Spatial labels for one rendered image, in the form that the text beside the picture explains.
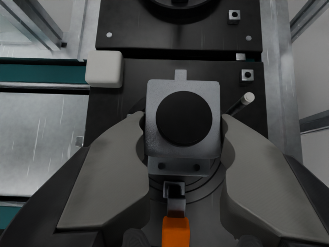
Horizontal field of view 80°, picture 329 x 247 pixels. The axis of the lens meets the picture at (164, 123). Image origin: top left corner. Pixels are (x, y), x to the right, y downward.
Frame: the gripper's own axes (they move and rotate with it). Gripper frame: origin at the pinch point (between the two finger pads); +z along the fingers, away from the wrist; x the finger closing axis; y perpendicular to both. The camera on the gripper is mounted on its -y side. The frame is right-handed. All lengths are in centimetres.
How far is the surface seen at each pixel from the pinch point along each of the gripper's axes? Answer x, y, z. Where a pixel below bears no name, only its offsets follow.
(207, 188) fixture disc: 3.7, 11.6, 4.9
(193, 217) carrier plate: 2.4, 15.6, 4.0
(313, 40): 27.4, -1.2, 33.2
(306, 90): 24.9, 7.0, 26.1
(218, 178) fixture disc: 4.9, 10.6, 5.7
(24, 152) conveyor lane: -23.5, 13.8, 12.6
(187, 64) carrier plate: 1.3, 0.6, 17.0
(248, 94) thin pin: 5.4, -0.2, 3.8
